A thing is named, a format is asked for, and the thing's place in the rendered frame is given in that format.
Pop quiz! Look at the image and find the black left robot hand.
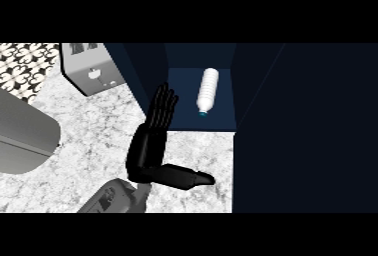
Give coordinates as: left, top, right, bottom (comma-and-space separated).
124, 82, 217, 191

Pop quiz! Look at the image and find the navy blue cabinet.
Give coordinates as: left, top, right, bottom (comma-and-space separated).
102, 42, 287, 133

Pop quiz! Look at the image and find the white plastic water bottle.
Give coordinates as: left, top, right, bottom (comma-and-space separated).
195, 67, 222, 118

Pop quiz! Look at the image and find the grey rounded appliance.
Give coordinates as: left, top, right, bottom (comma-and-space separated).
0, 87, 64, 175

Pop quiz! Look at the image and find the silver toaster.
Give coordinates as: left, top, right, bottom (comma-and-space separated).
59, 42, 126, 98

